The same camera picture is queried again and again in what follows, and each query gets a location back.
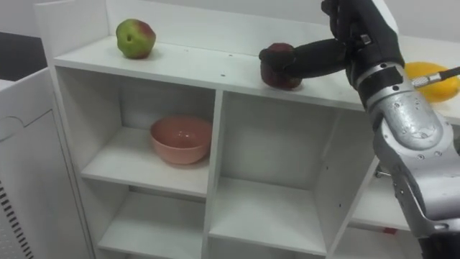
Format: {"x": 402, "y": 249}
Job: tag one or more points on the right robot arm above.
{"x": 413, "y": 144}

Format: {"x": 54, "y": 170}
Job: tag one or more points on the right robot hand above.
{"x": 363, "y": 39}

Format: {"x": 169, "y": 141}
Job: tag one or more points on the white shelf unit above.
{"x": 230, "y": 151}

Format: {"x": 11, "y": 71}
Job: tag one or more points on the yellow fruit soft toy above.
{"x": 436, "y": 88}

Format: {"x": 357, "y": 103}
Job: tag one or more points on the green red apple soft toy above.
{"x": 135, "y": 38}

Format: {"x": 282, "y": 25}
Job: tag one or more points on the pink bowl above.
{"x": 180, "y": 139}

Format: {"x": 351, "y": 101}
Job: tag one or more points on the dark red fruit soft toy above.
{"x": 278, "y": 77}

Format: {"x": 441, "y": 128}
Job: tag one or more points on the white cabinet with vent slots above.
{"x": 32, "y": 172}

